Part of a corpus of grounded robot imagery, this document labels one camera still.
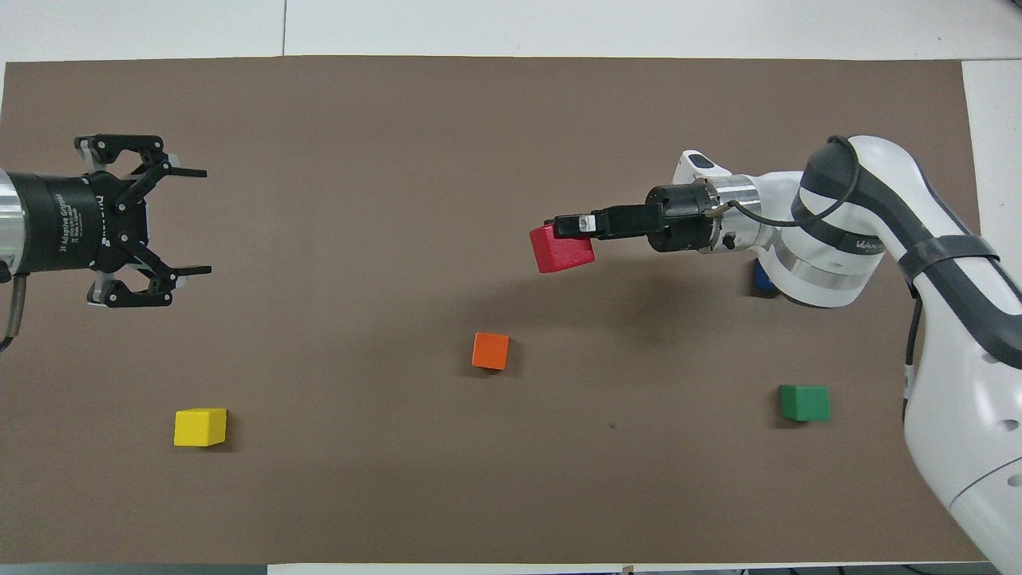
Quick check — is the green wooden block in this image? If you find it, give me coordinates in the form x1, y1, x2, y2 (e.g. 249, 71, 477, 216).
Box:
778, 384, 832, 423

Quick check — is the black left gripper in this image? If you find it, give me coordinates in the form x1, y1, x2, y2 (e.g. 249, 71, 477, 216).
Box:
5, 133, 214, 310

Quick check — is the yellow wooden block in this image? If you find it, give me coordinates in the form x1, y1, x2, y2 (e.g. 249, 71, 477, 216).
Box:
173, 407, 228, 448

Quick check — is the brown table mat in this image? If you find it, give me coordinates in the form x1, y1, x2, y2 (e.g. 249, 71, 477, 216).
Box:
0, 55, 1020, 566

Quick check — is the red wooden block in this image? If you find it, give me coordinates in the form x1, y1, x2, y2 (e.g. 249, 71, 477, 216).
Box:
529, 222, 597, 275

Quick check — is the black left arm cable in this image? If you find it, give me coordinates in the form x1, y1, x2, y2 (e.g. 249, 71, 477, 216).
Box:
0, 270, 30, 354

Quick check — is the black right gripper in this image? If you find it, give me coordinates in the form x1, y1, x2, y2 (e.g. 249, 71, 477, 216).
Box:
554, 181, 722, 254

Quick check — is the orange wooden block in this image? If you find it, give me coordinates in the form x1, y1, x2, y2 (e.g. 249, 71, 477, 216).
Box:
471, 331, 510, 371

